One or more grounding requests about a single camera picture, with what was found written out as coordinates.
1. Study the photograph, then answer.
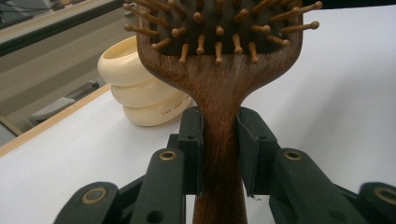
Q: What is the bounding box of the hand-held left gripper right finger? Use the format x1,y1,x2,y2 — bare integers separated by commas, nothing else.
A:
235,106,370,224

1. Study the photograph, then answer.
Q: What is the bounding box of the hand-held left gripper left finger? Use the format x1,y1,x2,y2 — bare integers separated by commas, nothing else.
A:
130,106,205,224

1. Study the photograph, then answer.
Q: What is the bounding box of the cream ribbed ceramic cup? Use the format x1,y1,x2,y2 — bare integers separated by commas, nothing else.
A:
96,35,198,128

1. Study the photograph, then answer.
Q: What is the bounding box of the brown wooden hairbrush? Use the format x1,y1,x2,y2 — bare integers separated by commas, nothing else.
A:
122,0,324,224

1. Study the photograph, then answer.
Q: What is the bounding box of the light wooden desk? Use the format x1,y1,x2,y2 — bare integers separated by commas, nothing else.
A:
0,0,126,58

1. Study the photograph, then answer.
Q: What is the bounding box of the grey metal floor bracket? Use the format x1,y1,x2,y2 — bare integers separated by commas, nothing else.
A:
29,79,107,123

